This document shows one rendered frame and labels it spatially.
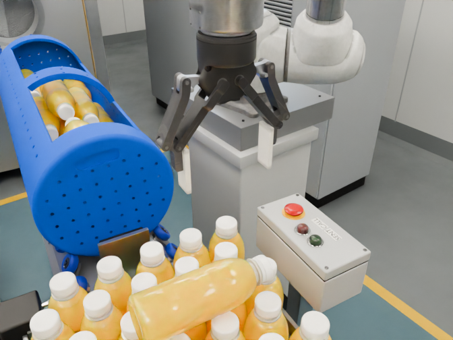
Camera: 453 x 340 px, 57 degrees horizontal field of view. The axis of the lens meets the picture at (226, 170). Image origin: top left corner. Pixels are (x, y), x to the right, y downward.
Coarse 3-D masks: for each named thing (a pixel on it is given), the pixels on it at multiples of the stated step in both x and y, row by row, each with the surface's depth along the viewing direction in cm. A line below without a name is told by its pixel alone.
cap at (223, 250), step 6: (216, 246) 70; (222, 246) 70; (228, 246) 70; (234, 246) 70; (216, 252) 69; (222, 252) 69; (228, 252) 69; (234, 252) 69; (216, 258) 69; (222, 258) 68
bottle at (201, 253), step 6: (180, 246) 73; (204, 246) 75; (180, 252) 73; (186, 252) 73; (192, 252) 72; (198, 252) 73; (204, 252) 74; (174, 258) 75; (198, 258) 73; (204, 258) 74; (210, 258) 76; (174, 264) 75; (204, 264) 74; (174, 270) 75
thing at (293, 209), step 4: (288, 204) 79; (292, 204) 79; (296, 204) 79; (284, 208) 78; (288, 208) 78; (292, 208) 78; (296, 208) 78; (300, 208) 78; (288, 212) 77; (292, 212) 77; (296, 212) 77; (300, 212) 77
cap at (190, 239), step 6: (192, 228) 74; (180, 234) 73; (186, 234) 73; (192, 234) 73; (198, 234) 73; (180, 240) 72; (186, 240) 72; (192, 240) 72; (198, 240) 72; (186, 246) 72; (192, 246) 72; (198, 246) 73
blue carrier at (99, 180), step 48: (48, 48) 144; (96, 96) 137; (48, 144) 79; (96, 144) 76; (144, 144) 82; (48, 192) 76; (96, 192) 81; (144, 192) 87; (48, 240) 81; (96, 240) 86
